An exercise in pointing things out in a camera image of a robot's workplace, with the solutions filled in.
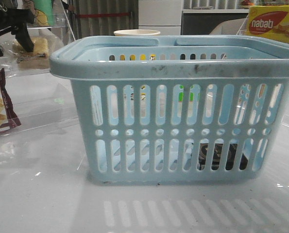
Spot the light blue plastic basket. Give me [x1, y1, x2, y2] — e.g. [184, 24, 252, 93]
[50, 35, 289, 183]

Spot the black white tissue pack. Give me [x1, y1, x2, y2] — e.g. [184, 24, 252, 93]
[197, 143, 248, 170]

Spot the yellow bread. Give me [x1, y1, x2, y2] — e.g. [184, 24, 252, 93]
[12, 36, 49, 70]

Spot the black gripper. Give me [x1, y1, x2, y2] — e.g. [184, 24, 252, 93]
[0, 0, 34, 57]

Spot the cream paper cup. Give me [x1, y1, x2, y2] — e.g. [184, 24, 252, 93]
[114, 29, 161, 36]

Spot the yellow nabati wafer box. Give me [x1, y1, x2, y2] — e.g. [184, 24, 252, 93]
[245, 5, 289, 44]

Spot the white drawer cabinet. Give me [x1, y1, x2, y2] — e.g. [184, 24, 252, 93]
[138, 0, 184, 35]

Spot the clear acrylic shelf left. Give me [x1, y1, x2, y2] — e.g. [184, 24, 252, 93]
[0, 13, 75, 140]

